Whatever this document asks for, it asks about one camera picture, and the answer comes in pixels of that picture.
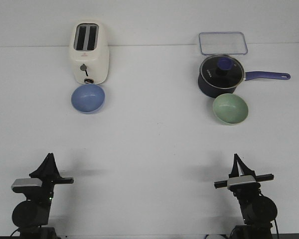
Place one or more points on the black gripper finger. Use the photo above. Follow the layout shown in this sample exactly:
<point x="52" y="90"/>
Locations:
<point x="240" y="169"/>
<point x="47" y="169"/>

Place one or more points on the green bowl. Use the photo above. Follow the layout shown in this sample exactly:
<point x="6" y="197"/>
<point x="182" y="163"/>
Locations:
<point x="230" y="109"/>

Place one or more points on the blue bowl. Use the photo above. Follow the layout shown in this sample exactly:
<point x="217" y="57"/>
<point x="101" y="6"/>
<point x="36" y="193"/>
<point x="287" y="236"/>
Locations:
<point x="88" y="99"/>

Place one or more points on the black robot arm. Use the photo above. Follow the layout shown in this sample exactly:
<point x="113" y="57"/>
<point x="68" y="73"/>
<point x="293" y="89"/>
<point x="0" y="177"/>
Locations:
<point x="258" y="211"/>
<point x="31" y="216"/>

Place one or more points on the dark blue saucepan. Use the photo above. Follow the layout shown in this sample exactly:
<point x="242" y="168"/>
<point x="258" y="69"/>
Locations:
<point x="215" y="92"/>

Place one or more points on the glass saucepan lid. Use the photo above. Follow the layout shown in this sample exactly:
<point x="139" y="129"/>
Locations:
<point x="222" y="71"/>

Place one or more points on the clear rectangular container lid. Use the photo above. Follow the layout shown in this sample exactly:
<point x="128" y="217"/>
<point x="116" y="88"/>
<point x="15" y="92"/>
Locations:
<point x="229" y="43"/>

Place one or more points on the cream two-slot toaster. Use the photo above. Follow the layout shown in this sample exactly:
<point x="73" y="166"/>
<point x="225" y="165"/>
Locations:
<point x="89" y="52"/>

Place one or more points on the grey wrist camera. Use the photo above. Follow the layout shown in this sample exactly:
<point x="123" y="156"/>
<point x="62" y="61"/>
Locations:
<point x="241" y="180"/>
<point x="24" y="184"/>

